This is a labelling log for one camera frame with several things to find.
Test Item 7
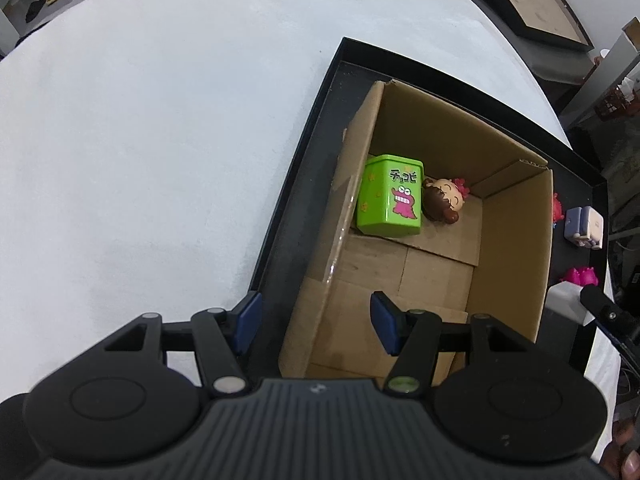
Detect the person right hand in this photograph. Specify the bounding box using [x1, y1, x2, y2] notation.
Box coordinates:
[600, 418, 640, 480]

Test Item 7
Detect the brown cardboard box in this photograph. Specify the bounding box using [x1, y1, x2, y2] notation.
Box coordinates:
[279, 80, 553, 379]

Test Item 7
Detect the green cartoon tin box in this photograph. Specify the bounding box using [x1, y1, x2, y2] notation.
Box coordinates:
[356, 154, 423, 238]

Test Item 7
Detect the black tray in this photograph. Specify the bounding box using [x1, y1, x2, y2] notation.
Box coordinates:
[247, 38, 606, 379]

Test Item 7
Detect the white cube charger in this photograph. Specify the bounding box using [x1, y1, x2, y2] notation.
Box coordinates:
[544, 282, 594, 326]

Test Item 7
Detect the red crab keychain toy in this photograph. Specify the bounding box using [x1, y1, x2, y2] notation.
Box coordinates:
[552, 192, 564, 229]

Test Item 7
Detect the pink dinosaur costume figurine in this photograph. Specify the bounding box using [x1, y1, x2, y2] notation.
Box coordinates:
[560, 266, 599, 287]

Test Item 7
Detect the lilac toaster shaped toy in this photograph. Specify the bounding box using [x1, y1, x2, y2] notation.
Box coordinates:
[564, 206, 604, 250]

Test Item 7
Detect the red storage basket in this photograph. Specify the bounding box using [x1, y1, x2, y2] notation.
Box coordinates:
[596, 88, 640, 122]

